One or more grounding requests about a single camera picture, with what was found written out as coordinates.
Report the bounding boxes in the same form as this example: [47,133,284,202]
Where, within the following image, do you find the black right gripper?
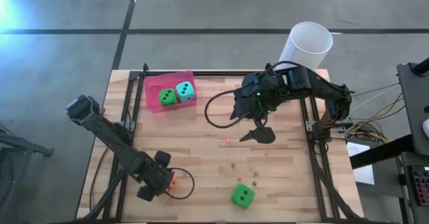
[229,82,280,145]

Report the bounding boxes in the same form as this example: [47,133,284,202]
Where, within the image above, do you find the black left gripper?
[135,150,176,203]

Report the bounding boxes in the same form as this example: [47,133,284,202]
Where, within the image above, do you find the large green foam die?
[231,182,256,210]
[158,88,178,107]

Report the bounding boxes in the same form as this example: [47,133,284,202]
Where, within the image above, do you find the large cyan foam die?
[175,81,197,103]

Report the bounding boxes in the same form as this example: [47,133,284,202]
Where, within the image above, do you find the pink translucent plastic bin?
[143,70,198,113]

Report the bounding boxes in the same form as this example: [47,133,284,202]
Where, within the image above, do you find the white cylindrical lamp shade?
[277,21,334,72]

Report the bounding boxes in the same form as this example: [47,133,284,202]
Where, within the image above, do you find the white paper sheet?
[346,141,375,186]

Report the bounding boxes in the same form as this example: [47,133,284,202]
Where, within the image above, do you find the black stand legs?
[0,123,55,158]

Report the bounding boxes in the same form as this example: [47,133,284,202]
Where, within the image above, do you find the black desk bar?
[350,133,416,170]

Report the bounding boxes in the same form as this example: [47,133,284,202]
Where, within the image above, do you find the grey desk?
[397,62,429,156]

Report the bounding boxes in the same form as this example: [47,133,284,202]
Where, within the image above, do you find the keyboard with coloured keys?
[407,165,429,207]

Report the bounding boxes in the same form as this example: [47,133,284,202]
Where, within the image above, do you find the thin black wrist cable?
[163,167,196,201]

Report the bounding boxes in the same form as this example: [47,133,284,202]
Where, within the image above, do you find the black aluminium table frame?
[80,62,361,223]

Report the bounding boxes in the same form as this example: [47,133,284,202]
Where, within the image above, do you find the thin brown cable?
[88,146,111,212]

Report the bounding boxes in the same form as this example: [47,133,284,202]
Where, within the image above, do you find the yellow and white cable bundle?
[334,82,405,144]

